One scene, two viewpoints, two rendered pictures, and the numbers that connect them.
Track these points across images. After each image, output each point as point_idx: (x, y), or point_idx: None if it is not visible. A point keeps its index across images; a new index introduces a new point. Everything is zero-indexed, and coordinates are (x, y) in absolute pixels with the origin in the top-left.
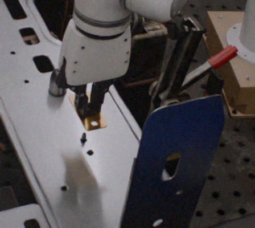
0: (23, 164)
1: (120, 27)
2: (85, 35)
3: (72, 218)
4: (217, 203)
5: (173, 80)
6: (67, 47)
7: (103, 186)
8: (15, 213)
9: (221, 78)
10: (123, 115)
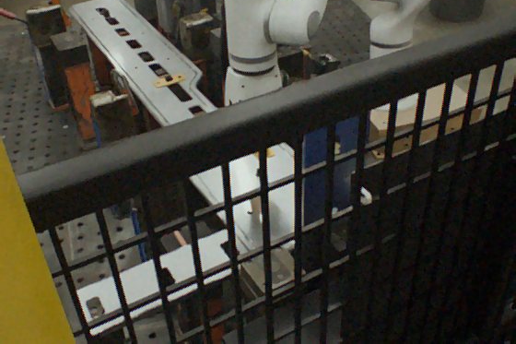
0: (211, 202)
1: (269, 61)
2: (242, 74)
3: (261, 233)
4: None
5: None
6: (230, 89)
7: (282, 205)
8: (211, 239)
9: None
10: (287, 151)
